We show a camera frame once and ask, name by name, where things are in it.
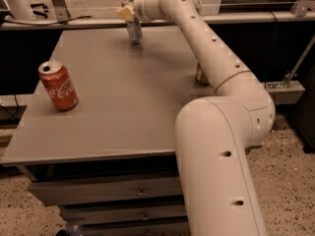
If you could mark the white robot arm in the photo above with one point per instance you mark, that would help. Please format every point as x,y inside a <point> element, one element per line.
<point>213,133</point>

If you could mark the gold soda can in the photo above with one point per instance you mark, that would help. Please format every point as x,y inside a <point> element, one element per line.
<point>200,76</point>

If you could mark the grey metal rail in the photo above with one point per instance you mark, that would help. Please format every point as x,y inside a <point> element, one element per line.
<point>84,22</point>

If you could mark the red Coca-Cola can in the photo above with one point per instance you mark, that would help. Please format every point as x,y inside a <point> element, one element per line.
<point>57,82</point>

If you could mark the white pipe in background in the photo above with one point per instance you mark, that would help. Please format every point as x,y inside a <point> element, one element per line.
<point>21,9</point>

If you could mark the metal upright bracket left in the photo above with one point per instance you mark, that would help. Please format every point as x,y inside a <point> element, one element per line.
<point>61,11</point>

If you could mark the silver Red Bull can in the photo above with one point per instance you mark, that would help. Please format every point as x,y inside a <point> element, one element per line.
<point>133,25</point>

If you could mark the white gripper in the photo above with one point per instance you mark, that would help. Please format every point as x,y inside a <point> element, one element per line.
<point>140,9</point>

